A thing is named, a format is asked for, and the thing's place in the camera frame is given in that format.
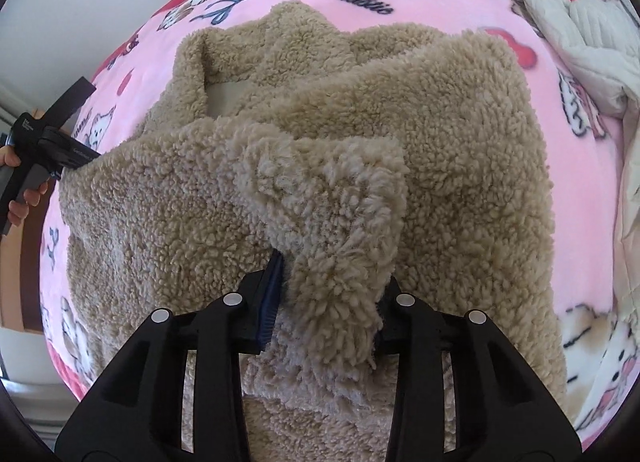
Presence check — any beige fleece jacket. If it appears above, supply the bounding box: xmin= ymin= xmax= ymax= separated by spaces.
xmin=59 ymin=0 xmax=568 ymax=462

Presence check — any wooden panel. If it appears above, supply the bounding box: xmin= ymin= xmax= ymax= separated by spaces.
xmin=0 ymin=222 xmax=51 ymax=334

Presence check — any cream cloth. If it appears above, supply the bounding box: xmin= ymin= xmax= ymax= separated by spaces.
xmin=612 ymin=107 xmax=640 ymax=324

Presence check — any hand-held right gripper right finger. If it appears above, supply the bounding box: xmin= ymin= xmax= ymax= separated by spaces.
xmin=374 ymin=277 xmax=584 ymax=462

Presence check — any person's left hand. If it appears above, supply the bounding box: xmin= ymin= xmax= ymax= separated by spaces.
xmin=0 ymin=144 xmax=49 ymax=230

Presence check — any white quilted jacket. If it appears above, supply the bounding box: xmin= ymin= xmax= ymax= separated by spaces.
xmin=516 ymin=0 xmax=640 ymax=119

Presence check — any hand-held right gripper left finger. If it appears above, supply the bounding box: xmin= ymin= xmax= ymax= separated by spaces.
xmin=55 ymin=251 xmax=288 ymax=462

